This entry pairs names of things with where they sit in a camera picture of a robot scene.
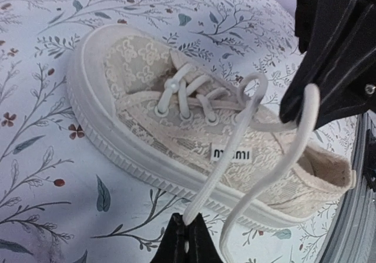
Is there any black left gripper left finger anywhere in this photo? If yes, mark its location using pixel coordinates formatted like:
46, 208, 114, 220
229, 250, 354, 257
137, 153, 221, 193
151, 213, 186, 263

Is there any aluminium front rail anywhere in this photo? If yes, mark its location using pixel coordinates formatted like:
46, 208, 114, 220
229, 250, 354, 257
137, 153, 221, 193
316, 113, 375, 262

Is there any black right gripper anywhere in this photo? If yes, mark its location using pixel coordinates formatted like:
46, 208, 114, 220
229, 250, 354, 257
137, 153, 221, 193
279, 0, 375, 125

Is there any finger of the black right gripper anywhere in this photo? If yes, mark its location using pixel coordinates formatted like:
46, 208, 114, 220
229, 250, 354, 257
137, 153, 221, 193
311, 7, 375, 127

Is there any cream lace platform sneaker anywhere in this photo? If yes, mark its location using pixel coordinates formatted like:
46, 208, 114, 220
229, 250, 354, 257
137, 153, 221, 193
67, 24, 357, 262

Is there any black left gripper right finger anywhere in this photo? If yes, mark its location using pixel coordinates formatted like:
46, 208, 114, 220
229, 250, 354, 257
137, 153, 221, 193
187, 213, 223, 263

